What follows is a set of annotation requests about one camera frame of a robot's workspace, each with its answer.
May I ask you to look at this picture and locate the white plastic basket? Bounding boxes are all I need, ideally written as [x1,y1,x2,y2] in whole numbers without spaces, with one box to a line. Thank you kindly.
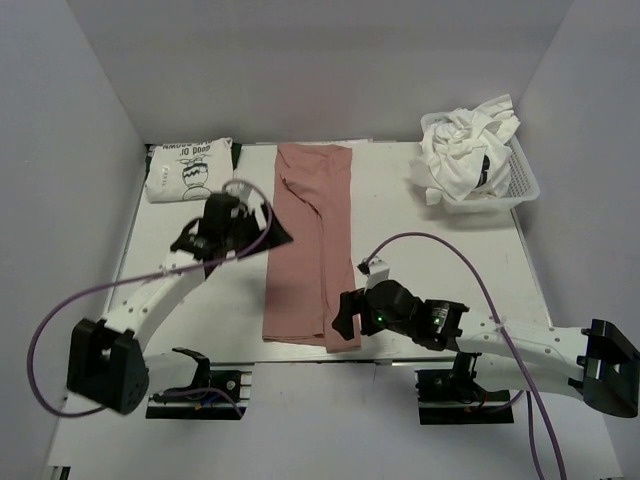
[421,112,540,214]

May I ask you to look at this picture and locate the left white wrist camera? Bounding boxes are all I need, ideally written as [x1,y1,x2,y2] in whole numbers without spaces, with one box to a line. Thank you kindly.
[222,179,266,211]

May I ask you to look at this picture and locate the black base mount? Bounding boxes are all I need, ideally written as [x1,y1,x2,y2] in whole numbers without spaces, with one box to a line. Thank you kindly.
[145,365,253,421]
[416,369,522,426]

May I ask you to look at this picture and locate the folded white printed t shirt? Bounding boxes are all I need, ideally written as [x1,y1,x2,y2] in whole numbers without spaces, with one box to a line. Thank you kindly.
[145,137,234,204]

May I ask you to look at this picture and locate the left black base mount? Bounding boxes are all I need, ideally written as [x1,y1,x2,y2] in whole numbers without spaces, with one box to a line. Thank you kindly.
[145,365,253,421]

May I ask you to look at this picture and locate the crumpled white shirts pile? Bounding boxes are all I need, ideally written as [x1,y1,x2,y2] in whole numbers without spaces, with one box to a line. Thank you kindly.
[409,94,520,205]

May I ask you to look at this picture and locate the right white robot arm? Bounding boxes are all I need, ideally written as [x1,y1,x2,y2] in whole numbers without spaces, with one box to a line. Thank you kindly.
[332,280,639,418]

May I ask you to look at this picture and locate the folded dark green t shirt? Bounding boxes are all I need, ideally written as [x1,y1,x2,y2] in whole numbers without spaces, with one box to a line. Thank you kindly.
[231,142,243,172]

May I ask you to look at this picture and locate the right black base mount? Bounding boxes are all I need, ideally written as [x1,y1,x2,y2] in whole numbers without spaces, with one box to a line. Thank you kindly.
[416,369,522,426]

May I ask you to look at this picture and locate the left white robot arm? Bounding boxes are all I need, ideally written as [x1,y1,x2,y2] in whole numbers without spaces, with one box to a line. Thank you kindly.
[66,192,293,415]

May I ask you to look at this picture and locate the pink t shirt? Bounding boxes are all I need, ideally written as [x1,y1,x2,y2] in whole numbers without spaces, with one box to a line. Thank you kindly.
[262,143,361,353]

